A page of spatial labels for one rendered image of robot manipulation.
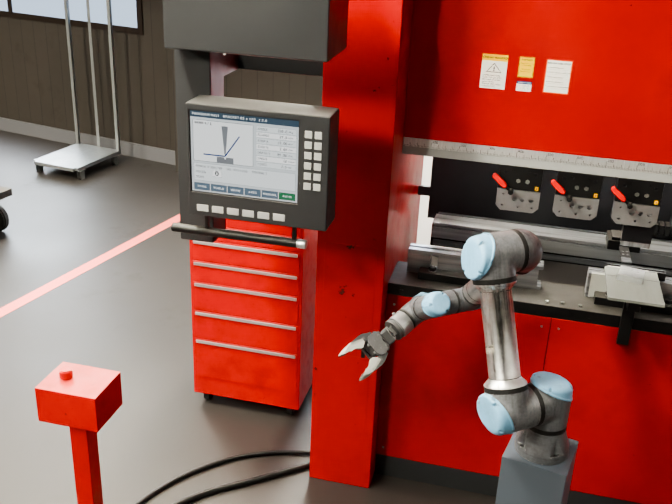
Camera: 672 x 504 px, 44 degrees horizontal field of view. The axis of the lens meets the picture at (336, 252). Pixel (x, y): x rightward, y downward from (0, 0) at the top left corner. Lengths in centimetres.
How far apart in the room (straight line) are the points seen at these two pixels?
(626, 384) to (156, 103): 496
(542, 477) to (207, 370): 186
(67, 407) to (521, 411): 133
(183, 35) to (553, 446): 157
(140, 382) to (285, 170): 189
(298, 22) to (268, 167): 44
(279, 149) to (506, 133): 86
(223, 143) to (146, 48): 461
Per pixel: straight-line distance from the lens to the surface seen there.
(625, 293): 296
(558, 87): 292
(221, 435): 375
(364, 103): 278
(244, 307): 360
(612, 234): 335
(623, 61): 291
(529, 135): 296
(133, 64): 724
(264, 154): 253
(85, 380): 268
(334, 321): 309
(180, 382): 411
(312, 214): 254
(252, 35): 247
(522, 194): 302
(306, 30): 242
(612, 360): 317
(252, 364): 373
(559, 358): 316
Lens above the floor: 221
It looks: 24 degrees down
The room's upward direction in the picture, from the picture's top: 3 degrees clockwise
